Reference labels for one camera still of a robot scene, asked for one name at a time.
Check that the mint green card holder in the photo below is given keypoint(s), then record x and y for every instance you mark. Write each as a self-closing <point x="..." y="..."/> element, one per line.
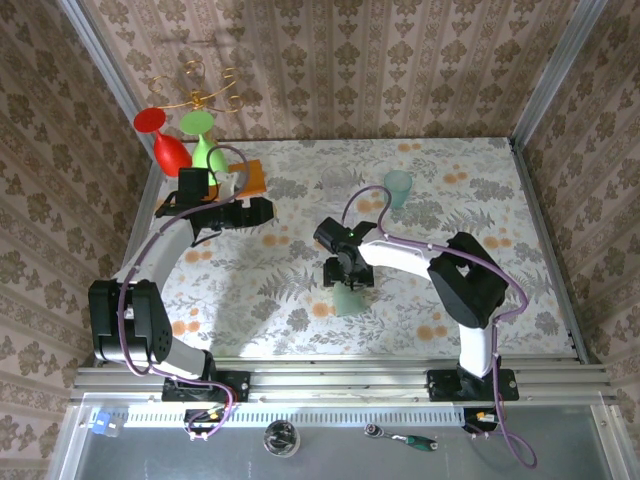
<point x="350" y="302"/>

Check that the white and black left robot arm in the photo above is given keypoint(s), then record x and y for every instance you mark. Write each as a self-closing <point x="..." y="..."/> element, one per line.
<point x="155" y="255"/>

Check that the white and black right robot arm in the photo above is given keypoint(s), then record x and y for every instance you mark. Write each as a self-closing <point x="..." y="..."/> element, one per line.
<point x="400" y="257"/>

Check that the orange wooden rack base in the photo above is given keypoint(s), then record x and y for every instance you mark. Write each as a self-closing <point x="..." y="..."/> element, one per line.
<point x="255" y="177"/>

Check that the floral table cover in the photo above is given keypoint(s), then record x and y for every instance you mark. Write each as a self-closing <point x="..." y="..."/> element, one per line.
<point x="350" y="330"/>

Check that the clear glass tumbler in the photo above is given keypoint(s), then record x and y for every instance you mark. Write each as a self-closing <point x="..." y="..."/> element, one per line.
<point x="336" y="182"/>

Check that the red wine glass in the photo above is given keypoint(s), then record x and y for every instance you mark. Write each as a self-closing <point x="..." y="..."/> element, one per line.
<point x="172" y="155"/>

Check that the teal plastic cup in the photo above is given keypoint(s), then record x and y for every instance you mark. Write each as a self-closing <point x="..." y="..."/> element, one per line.
<point x="398" y="187"/>

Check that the green wine glass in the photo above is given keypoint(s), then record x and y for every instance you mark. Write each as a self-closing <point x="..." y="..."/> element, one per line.
<point x="196" y="122"/>

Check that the ratchet wrench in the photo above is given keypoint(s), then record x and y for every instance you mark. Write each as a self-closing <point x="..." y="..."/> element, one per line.
<point x="400" y="437"/>

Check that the round steel cup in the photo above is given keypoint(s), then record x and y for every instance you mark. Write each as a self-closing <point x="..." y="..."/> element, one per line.
<point x="282" y="438"/>

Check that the blue white plastic connector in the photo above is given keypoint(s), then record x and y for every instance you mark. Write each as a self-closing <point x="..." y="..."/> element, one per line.
<point x="102" y="424"/>

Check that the grey metal bench top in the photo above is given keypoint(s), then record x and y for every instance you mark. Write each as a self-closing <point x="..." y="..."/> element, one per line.
<point x="150" y="455"/>

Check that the aluminium table side rail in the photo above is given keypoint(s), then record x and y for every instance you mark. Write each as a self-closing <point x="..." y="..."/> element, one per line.
<point x="550" y="250"/>
<point x="145" y="200"/>

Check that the long aluminium frame rail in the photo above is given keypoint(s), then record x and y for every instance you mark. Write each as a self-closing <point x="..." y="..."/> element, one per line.
<point x="325" y="380"/>

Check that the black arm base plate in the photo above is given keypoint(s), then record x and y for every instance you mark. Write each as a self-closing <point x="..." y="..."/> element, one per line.
<point x="235" y="385"/>
<point x="505" y="385"/>

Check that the aluminium frame post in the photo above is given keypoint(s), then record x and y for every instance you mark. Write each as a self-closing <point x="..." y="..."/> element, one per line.
<point x="100" y="55"/>
<point x="565" y="55"/>

